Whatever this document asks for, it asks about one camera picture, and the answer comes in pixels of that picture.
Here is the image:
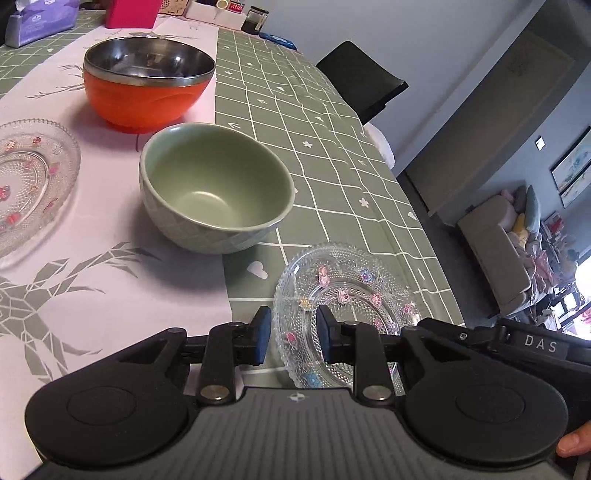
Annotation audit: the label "framed wall picture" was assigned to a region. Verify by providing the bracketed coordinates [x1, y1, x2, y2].
[551, 127, 591, 208]

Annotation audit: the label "beige sofa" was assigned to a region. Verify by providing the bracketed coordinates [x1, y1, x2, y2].
[457, 185, 546, 317]

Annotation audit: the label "pink box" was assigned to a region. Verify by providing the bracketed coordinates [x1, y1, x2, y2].
[105, 0, 162, 29]

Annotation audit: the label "orange bowl with steel lining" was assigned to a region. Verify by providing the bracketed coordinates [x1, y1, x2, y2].
[83, 38, 217, 134]

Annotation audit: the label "white chair cushion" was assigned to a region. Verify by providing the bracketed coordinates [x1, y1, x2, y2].
[365, 122, 397, 169]

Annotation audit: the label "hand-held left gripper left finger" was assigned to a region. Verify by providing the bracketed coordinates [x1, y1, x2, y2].
[108, 305, 273, 407]

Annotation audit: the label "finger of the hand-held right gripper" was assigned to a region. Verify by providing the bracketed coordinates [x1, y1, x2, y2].
[418, 318, 509, 352]

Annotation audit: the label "dark glass jar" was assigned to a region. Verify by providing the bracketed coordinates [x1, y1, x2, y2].
[241, 6, 269, 35]

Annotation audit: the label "white storage boxes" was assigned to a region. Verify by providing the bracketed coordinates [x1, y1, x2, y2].
[185, 0, 245, 31]

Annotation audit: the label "cluttered shelf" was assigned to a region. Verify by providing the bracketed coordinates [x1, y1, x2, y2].
[538, 210, 591, 333]

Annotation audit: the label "blue packet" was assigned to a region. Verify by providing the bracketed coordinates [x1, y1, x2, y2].
[259, 31, 298, 51]

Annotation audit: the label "black chair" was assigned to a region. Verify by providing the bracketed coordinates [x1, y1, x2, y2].
[315, 41, 409, 125]

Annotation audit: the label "green ceramic bowl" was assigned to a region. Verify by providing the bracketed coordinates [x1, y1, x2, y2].
[139, 122, 296, 256]

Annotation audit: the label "white deer print table runner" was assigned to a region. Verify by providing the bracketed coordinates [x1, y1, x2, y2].
[0, 14, 232, 462]

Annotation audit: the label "green checked tablecloth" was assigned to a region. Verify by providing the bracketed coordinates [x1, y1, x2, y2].
[0, 9, 467, 398]

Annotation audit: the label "purple tissue box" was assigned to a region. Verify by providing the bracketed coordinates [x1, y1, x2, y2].
[4, 0, 81, 49]

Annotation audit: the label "grey door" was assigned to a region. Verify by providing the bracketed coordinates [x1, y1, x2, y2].
[406, 28, 578, 215]

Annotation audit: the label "sofa pillows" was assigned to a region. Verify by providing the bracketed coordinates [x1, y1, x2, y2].
[501, 185, 541, 243]

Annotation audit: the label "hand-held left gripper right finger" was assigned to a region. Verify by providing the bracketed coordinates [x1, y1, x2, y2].
[315, 305, 467, 407]

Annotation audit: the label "clear glass plate with flowers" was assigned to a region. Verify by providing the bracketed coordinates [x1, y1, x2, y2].
[273, 241, 422, 388]
[0, 117, 81, 271]

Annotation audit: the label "person's right hand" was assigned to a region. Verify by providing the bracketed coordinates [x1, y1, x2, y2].
[556, 425, 591, 459]

